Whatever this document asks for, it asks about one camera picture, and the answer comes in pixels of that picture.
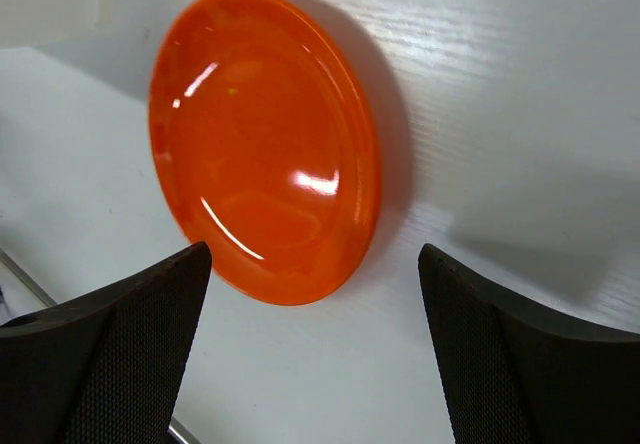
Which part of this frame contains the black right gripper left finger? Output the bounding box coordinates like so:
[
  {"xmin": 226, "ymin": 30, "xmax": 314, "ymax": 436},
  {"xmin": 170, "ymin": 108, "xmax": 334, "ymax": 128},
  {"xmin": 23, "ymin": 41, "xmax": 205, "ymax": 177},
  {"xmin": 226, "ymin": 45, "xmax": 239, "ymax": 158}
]
[{"xmin": 1, "ymin": 243, "xmax": 212, "ymax": 443}]

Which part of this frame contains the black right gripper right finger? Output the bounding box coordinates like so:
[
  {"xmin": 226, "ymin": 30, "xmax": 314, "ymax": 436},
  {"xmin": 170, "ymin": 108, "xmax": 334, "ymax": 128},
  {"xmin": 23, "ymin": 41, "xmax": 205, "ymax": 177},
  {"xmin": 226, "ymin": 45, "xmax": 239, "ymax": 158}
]
[{"xmin": 418, "ymin": 244, "xmax": 639, "ymax": 443}]

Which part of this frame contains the orange plastic plate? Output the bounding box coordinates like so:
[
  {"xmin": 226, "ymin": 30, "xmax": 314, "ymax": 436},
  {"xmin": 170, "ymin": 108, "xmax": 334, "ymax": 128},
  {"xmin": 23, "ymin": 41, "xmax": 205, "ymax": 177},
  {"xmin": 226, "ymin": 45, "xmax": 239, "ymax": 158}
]
[{"xmin": 148, "ymin": 0, "xmax": 382, "ymax": 306}]

